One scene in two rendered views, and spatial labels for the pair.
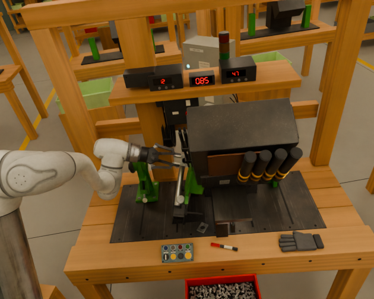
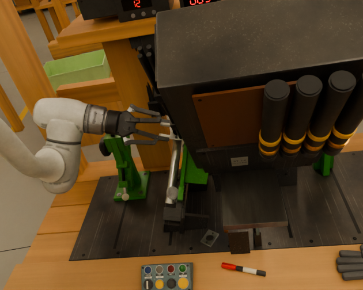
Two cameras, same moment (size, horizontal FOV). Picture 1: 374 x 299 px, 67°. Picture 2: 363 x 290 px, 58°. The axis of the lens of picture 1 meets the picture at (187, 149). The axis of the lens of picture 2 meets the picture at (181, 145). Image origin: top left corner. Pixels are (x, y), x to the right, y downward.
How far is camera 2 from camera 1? 41 cm
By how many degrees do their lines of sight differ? 6
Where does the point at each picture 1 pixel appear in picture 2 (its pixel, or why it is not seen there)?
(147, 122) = (125, 79)
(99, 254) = (51, 277)
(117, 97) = (70, 34)
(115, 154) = (64, 121)
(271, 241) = (323, 262)
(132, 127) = (108, 92)
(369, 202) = not seen: outside the picture
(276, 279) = not seen: outside the picture
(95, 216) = (56, 221)
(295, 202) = (361, 197)
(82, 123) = (32, 84)
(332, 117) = not seen: outside the picture
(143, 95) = (109, 27)
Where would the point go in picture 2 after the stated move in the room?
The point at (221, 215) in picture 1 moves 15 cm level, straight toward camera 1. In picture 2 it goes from (234, 217) to (234, 270)
